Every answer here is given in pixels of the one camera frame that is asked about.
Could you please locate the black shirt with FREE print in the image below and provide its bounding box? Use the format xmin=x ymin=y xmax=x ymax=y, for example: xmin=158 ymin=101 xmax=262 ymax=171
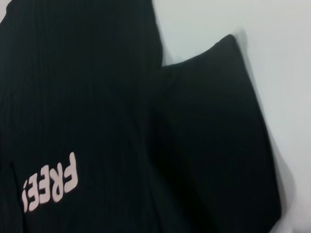
xmin=0 ymin=0 xmax=286 ymax=233

